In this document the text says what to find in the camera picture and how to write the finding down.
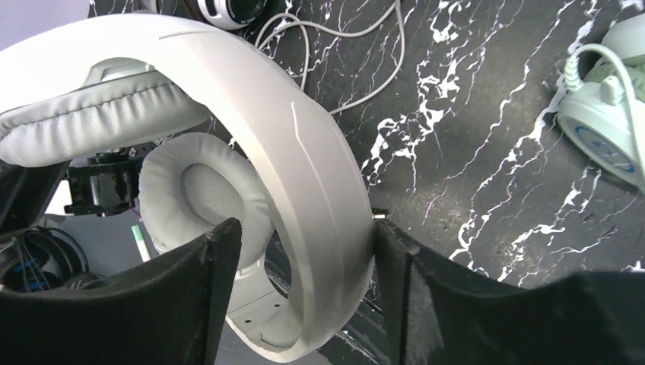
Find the black and white headphones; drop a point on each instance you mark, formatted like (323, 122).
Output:
(227, 15)

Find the grey white headphones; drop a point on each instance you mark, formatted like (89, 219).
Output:
(240, 139)

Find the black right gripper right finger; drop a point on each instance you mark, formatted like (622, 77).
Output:
(439, 312)

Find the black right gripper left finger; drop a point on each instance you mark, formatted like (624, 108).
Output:
(169, 310)

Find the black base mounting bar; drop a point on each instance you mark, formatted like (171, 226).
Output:
(106, 183)

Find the black spare headphones pile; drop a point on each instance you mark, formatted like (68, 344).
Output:
(43, 259)

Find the mint green headphones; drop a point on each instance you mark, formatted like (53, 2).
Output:
(603, 111)

